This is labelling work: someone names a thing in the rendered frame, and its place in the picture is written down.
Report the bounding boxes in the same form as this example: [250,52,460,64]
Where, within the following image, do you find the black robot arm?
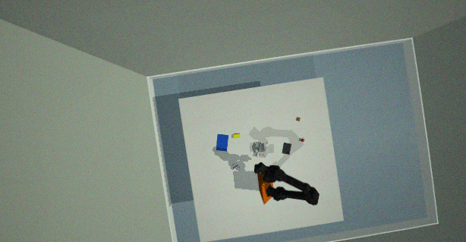
[257,162,320,206]

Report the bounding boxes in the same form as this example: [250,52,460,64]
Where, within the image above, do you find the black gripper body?
[254,165,280,174]

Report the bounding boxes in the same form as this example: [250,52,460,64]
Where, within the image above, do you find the blue flat plate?
[216,134,228,152]

